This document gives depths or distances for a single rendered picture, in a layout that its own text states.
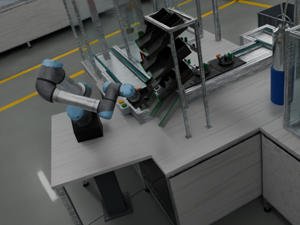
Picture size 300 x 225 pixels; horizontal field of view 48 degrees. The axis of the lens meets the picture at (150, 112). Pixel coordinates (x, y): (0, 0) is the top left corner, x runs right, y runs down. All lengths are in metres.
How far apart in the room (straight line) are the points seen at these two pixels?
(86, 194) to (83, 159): 1.04
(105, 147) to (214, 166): 0.79
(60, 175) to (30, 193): 1.38
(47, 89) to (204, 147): 1.06
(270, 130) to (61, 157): 1.48
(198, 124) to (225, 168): 0.36
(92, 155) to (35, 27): 5.34
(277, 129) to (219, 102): 0.52
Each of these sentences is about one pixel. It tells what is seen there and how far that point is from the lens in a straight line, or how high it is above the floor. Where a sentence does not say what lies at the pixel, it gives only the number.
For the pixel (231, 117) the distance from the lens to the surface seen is 2.52.
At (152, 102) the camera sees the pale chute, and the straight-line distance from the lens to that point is 2.50.
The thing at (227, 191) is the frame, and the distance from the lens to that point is 2.61.
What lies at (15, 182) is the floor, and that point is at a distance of 4.03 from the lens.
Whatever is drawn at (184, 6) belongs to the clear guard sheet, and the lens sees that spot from 3.97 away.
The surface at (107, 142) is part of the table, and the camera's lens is 2.54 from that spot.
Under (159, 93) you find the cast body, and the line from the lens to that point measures 2.21.
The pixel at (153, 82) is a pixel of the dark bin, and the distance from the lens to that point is 2.39.
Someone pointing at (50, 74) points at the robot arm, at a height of 1.57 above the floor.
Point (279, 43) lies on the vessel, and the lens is 2.39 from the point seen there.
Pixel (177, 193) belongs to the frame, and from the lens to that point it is 2.33.
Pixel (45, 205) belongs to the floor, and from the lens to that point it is 3.57.
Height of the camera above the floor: 2.38
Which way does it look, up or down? 34 degrees down
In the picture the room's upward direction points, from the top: 14 degrees counter-clockwise
